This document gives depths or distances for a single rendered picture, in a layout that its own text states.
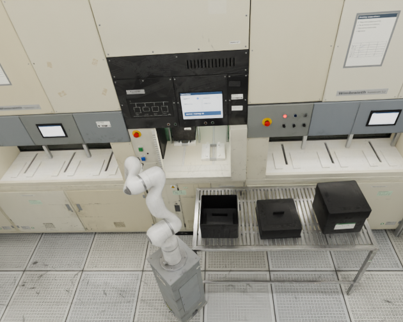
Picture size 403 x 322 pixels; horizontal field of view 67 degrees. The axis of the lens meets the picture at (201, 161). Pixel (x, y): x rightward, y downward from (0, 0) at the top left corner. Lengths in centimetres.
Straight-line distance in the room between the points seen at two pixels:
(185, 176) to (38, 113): 121
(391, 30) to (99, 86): 179
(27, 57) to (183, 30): 100
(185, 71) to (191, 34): 24
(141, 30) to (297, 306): 245
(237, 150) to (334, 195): 76
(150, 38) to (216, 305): 219
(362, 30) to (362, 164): 121
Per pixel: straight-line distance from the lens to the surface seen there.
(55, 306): 331
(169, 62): 200
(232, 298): 295
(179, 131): 280
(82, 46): 209
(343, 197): 237
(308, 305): 300
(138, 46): 199
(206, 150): 278
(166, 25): 191
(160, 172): 171
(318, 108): 224
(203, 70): 200
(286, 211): 238
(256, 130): 226
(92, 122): 237
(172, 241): 204
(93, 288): 324
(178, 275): 221
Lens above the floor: 272
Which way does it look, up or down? 43 degrees down
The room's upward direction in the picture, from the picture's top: 6 degrees counter-clockwise
